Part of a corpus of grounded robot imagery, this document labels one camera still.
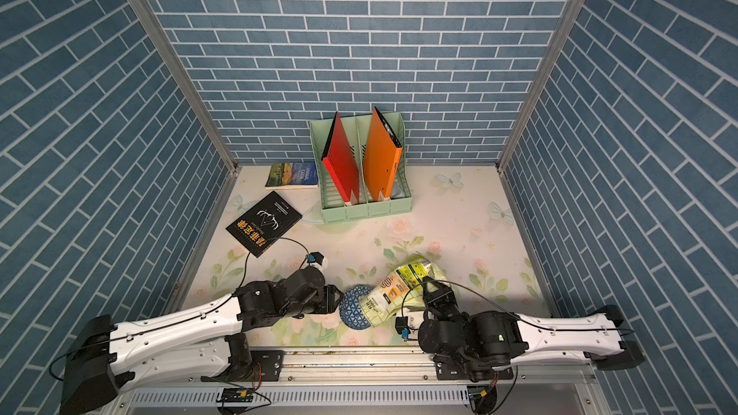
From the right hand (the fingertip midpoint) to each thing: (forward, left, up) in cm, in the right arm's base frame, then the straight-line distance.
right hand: (432, 279), depth 71 cm
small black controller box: (-26, +48, -21) cm, 58 cm away
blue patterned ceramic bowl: (-4, +21, -17) cm, 28 cm away
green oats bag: (-5, +8, +2) cm, 9 cm away
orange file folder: (+34, +16, +9) cm, 39 cm away
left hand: (-5, +22, -9) cm, 24 cm away
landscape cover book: (+46, +55, -15) cm, 74 cm away
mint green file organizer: (+52, +26, +5) cm, 58 cm away
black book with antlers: (+22, +56, -14) cm, 62 cm away
